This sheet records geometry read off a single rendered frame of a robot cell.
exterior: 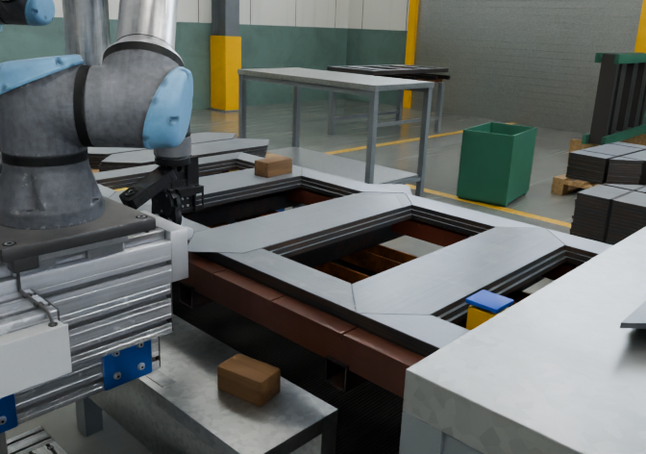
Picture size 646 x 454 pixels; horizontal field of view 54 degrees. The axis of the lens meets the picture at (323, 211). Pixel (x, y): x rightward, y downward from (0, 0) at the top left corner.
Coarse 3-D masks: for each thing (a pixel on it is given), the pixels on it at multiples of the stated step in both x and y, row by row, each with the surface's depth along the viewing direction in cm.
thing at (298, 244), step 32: (224, 192) 185; (256, 192) 193; (320, 192) 200; (352, 192) 193; (384, 192) 190; (352, 224) 160; (384, 224) 168; (448, 224) 169; (480, 224) 164; (224, 256) 134; (288, 256) 144; (544, 256) 142; (576, 256) 147; (288, 288) 121; (512, 288) 129; (352, 320) 110; (448, 320) 113; (416, 352) 102
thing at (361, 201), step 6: (336, 198) 181; (342, 198) 181; (348, 198) 182; (354, 198) 182; (360, 198) 182; (366, 198) 182; (360, 204) 176; (366, 204) 176; (372, 204) 177; (378, 204) 177; (384, 204) 177; (378, 210) 171; (384, 210) 172; (390, 210) 172
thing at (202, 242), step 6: (198, 234) 146; (192, 240) 141; (198, 240) 141; (204, 240) 142; (210, 240) 142; (198, 246) 138; (204, 246) 138; (210, 246) 138; (216, 246) 138; (222, 246) 138; (228, 246) 139; (216, 252) 135; (222, 252) 135; (228, 252) 135; (234, 252) 135; (240, 252) 135
